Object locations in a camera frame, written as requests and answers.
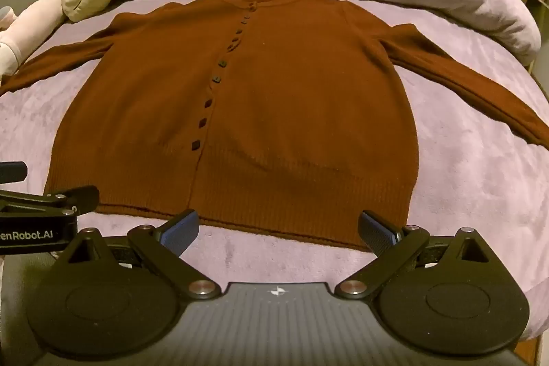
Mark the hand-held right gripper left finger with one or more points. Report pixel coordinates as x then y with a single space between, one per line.
183 229

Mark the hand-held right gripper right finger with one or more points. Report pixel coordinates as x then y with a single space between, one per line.
376 232

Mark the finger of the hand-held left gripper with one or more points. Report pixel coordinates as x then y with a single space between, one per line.
13 172
64 198

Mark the brown knit cardigan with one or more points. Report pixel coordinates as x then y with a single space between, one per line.
266 113

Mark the lilac bed sheet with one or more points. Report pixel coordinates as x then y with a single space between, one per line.
463 177

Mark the pink plush toy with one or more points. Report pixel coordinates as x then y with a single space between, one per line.
25 31

